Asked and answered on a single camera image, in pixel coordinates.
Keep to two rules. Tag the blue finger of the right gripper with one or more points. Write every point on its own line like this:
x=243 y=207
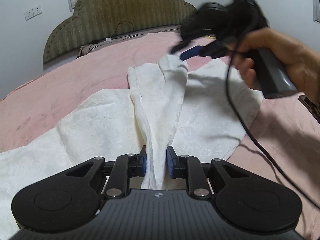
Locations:
x=192 y=52

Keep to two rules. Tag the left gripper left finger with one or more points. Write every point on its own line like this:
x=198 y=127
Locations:
x=71 y=198

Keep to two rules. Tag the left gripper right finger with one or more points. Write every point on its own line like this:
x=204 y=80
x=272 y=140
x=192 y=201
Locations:
x=243 y=199

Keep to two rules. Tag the white pants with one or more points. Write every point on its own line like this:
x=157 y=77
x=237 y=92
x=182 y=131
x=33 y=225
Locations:
x=164 y=105

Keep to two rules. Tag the person's right hand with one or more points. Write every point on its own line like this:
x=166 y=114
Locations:
x=301 y=62

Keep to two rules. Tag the pink bed sheet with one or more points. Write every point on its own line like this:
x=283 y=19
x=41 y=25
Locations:
x=284 y=127

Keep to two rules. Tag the olive padded headboard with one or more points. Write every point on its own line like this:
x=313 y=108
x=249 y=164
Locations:
x=96 y=19

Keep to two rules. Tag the white wall socket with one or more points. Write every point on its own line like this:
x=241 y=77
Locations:
x=33 y=12

